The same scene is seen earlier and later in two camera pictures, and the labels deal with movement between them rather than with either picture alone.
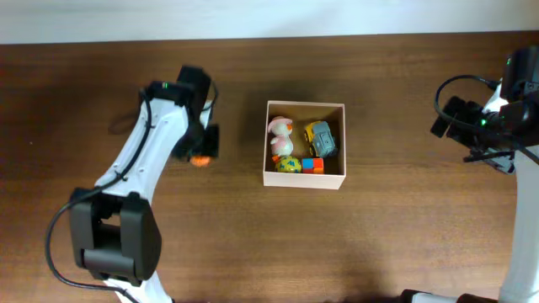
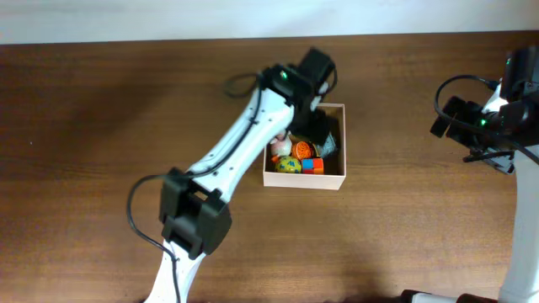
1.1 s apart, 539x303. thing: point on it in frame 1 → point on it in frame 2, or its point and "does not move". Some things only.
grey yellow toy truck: x=321 y=139 does not move
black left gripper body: x=199 y=141 → x=306 y=124
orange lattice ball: x=200 y=161 → x=301 y=150
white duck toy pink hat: x=281 y=144 does not move
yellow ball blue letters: x=289 y=164 does not move
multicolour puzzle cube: x=312 y=165 does not move
